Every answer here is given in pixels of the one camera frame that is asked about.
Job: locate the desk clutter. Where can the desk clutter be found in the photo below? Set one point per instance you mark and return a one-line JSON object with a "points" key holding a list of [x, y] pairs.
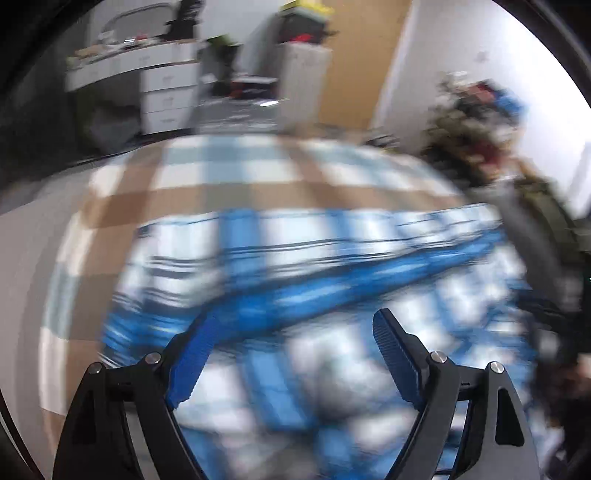
{"points": [[106, 46]]}

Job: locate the grey storage case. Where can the grey storage case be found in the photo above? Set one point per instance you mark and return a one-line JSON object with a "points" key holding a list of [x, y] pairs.
{"points": [[240, 115]]}

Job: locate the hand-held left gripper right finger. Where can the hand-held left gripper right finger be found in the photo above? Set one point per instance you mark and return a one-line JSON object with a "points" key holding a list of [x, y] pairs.
{"points": [[392, 355]]}

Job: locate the red and black shoe box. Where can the red and black shoe box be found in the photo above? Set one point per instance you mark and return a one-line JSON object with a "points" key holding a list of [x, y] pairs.
{"points": [[302, 38]]}

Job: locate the black box with red trim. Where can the black box with red trim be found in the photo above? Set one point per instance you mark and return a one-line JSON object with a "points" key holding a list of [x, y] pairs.
{"points": [[254, 87]]}

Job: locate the yellow shoe box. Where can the yellow shoe box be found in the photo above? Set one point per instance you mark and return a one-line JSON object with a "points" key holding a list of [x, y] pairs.
{"points": [[307, 7]]}

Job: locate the white desk with drawers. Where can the white desk with drawers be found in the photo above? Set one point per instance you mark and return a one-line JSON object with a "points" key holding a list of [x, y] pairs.
{"points": [[161, 83]]}

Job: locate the blue plaid shirt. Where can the blue plaid shirt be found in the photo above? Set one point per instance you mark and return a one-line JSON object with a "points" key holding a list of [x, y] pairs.
{"points": [[323, 267]]}

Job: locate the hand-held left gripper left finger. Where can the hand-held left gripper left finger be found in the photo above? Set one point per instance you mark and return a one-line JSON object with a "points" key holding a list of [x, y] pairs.
{"points": [[194, 364]]}

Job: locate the arched desk mirror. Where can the arched desk mirror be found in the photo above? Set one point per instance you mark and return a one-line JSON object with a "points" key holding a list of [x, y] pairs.
{"points": [[138, 18]]}

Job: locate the small white cabinet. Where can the small white cabinet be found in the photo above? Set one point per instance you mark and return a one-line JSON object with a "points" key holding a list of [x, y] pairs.
{"points": [[302, 87]]}

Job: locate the wooden door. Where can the wooden door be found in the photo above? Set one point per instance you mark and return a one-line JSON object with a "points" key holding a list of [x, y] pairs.
{"points": [[360, 64]]}

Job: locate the wooden shoe rack with shoes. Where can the wooden shoe rack with shoes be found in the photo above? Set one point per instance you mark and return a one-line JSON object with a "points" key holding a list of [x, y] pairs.
{"points": [[480, 115]]}

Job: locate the checkered bed sheet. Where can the checkered bed sheet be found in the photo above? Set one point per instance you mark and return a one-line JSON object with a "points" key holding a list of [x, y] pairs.
{"points": [[231, 175]]}

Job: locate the white light switch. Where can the white light switch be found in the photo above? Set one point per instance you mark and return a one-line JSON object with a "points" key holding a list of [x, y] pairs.
{"points": [[483, 56]]}

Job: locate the olive green cloth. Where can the olive green cloth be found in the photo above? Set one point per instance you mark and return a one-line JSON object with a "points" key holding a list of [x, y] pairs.
{"points": [[554, 207]]}

